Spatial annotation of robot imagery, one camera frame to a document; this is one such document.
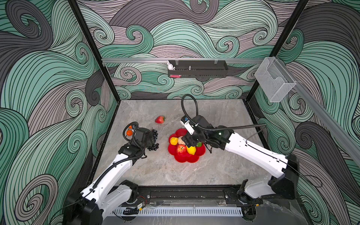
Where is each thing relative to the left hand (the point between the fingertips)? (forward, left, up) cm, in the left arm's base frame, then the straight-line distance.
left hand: (145, 136), depth 82 cm
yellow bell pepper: (+2, -17, -9) cm, 19 cm away
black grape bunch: (-1, -5, -12) cm, 13 cm away
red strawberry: (+20, -6, -10) cm, 23 cm away
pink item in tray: (+33, -18, +20) cm, 42 cm away
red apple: (-4, -22, -8) cm, 24 cm away
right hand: (-3, -24, +8) cm, 25 cm away
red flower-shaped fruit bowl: (-8, -25, -13) cm, 29 cm away
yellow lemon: (-5, -28, -9) cm, 30 cm away
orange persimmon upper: (-2, +5, +13) cm, 14 cm away
